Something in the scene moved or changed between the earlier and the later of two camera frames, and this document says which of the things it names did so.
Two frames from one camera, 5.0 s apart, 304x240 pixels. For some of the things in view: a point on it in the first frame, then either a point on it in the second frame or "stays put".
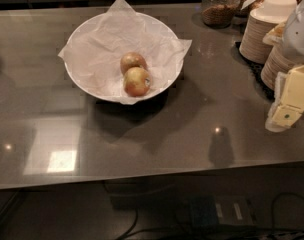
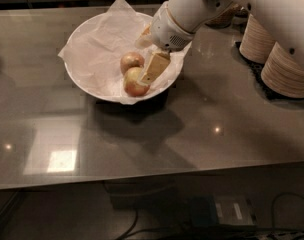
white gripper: [298, 34] → [165, 30]
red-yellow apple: [136, 82] stays put
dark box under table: [219, 211] stays put
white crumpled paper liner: [94, 55] stays put
